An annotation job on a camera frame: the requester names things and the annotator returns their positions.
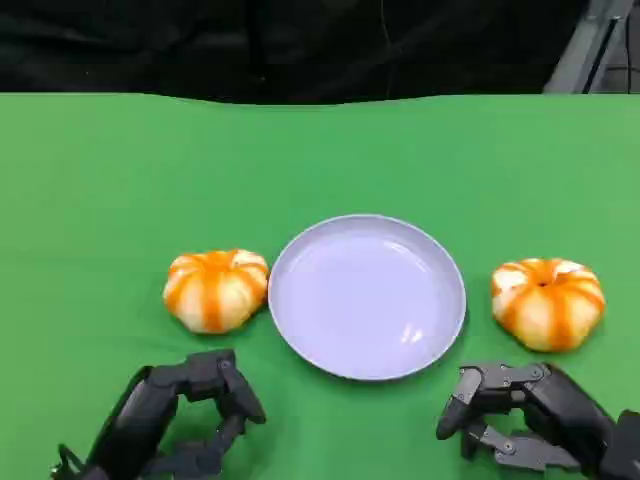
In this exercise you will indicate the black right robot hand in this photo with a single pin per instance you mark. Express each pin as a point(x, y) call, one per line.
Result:
point(560, 410)

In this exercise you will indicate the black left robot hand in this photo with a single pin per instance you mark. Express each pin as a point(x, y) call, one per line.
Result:
point(140, 420)

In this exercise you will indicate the orange white toy bread roll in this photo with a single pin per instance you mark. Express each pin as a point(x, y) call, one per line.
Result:
point(216, 291)
point(547, 305)

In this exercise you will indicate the lilac plate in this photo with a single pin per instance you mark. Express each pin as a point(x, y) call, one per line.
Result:
point(367, 297)

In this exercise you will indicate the green table cloth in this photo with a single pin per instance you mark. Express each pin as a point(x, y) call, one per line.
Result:
point(320, 165)

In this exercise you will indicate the black backdrop curtain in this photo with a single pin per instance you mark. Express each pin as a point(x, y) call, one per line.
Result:
point(250, 45)

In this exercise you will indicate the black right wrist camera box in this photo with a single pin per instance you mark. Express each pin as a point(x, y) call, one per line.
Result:
point(625, 445)

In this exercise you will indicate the grey metal frame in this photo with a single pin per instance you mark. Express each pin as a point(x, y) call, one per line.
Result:
point(585, 55)

